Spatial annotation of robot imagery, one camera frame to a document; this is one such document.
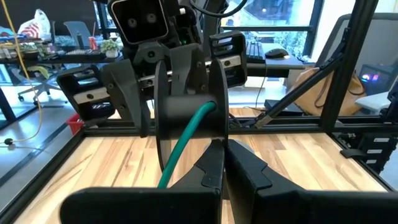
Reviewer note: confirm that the cluttered black desk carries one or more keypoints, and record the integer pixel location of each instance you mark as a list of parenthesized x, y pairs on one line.
[(77, 59)]

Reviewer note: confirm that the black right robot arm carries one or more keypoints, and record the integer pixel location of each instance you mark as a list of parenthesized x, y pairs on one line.
[(214, 25)]

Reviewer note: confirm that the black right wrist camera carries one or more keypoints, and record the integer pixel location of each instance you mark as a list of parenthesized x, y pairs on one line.
[(140, 21)]

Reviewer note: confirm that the red plastic bin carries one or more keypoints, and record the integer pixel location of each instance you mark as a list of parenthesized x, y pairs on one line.
[(74, 124)]

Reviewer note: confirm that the black computer keyboard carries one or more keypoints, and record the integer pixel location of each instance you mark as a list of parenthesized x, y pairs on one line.
[(255, 51)]

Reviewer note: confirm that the red drink can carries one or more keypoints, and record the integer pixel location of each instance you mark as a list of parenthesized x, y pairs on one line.
[(92, 43)]

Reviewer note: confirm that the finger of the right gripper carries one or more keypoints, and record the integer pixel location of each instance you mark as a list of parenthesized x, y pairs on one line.
[(186, 71), (124, 90)]

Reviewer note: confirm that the black computer mouse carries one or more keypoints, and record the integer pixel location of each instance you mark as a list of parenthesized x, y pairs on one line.
[(276, 53)]

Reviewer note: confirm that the black box with white labels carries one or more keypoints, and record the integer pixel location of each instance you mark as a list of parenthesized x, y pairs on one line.
[(385, 146)]

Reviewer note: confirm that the office chair with green seat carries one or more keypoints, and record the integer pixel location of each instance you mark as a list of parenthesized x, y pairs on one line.
[(40, 72)]

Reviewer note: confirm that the computer with coloured lights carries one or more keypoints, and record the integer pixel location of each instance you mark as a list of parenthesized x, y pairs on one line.
[(374, 79)]

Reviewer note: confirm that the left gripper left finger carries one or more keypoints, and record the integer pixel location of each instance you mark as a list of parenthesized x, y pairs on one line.
[(140, 208)]

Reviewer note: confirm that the brown bag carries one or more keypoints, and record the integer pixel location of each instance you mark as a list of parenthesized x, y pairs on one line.
[(317, 93)]

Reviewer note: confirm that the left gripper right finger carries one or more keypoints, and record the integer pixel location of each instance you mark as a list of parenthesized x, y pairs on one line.
[(311, 208)]

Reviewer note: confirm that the potted plant in white pot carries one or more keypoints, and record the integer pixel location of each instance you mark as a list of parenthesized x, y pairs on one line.
[(110, 49)]

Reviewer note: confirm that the black table frame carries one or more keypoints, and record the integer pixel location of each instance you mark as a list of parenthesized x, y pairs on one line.
[(343, 77)]

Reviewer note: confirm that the white plastic bag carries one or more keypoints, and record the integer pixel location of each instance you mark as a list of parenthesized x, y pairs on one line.
[(34, 26)]

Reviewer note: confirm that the grey chair back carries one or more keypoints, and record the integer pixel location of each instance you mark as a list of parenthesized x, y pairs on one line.
[(77, 32)]

